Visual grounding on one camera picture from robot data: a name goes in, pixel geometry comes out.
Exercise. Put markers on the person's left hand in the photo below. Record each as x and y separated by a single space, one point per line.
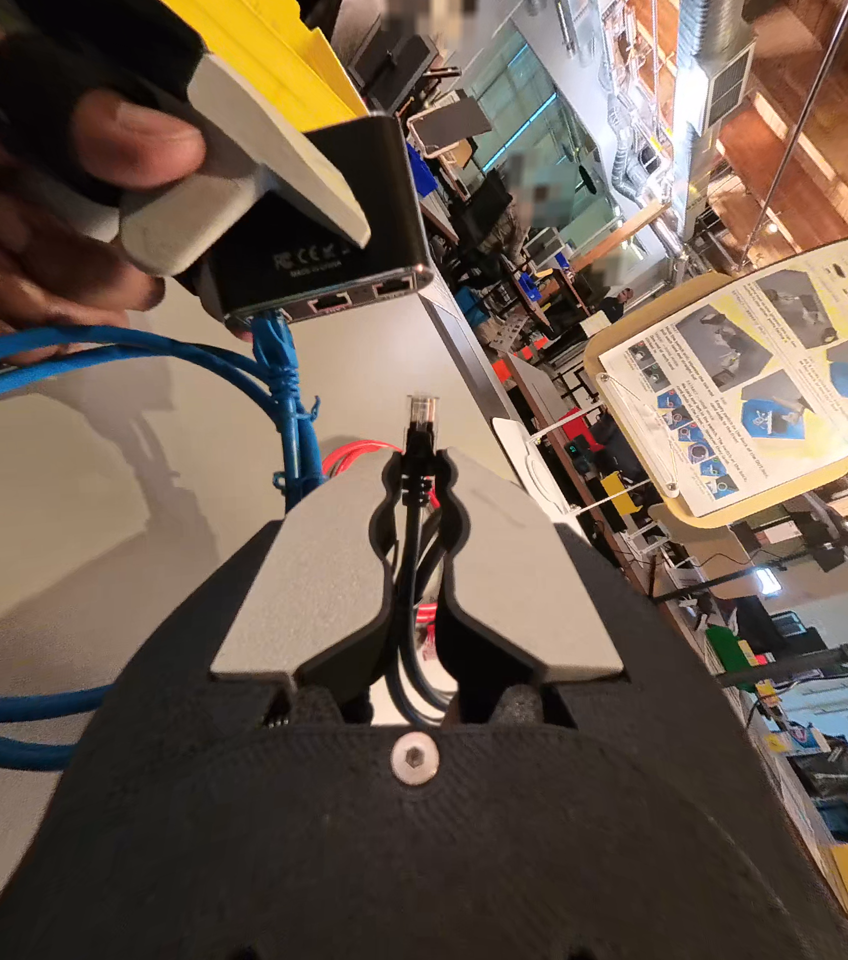
34 270

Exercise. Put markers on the instruction sheet on stand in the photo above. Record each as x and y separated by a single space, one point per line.
754 375

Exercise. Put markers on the black ethernet adapter hub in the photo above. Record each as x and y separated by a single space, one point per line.
334 195

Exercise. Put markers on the green box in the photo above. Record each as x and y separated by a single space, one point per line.
724 648

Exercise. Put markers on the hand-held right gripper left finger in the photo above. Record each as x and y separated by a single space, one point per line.
312 593

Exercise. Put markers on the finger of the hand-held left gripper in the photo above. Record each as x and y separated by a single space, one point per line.
259 143

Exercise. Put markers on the yellow plastic bin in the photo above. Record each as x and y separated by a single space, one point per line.
274 53

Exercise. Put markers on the silver air duct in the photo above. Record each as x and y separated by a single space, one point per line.
717 60

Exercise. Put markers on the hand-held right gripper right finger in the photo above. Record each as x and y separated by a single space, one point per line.
537 593

